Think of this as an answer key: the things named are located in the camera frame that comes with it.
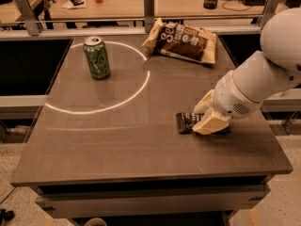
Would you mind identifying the brown chip bag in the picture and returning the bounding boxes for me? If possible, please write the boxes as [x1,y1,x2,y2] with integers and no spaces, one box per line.
[142,18,217,65]

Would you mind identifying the green soda can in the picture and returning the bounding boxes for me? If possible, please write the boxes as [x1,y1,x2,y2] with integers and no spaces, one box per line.
[83,36,111,80]

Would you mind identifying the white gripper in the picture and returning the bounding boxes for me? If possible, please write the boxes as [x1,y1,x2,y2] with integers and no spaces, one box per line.
[193,71,261,135]

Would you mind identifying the metal railing with posts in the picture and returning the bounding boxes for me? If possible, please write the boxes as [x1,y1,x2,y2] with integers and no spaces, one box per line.
[0,0,286,37]

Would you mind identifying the black mesh cup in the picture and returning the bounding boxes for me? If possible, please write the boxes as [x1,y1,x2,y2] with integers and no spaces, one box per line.
[203,0,218,9]

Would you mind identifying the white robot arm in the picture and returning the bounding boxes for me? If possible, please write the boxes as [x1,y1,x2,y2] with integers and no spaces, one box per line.
[193,8,301,135]

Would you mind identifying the dark rxbar chocolate bar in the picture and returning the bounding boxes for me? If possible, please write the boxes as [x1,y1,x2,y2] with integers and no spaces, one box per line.
[175,111,232,136]

